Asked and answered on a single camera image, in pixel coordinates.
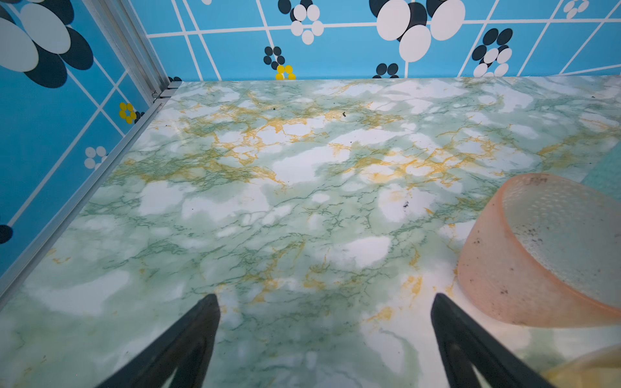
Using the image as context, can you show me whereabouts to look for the short yellow cup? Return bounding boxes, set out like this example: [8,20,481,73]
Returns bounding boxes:
[542,344,621,388]

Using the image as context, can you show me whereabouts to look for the teal dimpled tall cup rear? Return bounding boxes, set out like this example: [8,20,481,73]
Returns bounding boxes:
[582,142,621,202]

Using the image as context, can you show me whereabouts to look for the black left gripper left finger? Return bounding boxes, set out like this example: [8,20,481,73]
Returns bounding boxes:
[99,294,221,387]

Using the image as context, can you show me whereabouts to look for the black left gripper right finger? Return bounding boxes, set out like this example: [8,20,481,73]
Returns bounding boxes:
[430,294,551,387]

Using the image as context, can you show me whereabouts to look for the short pink dimpled cup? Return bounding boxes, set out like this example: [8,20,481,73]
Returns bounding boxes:
[457,174,620,328]

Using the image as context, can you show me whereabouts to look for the aluminium corner post left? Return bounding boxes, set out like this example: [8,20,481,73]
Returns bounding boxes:
[83,0,182,103]

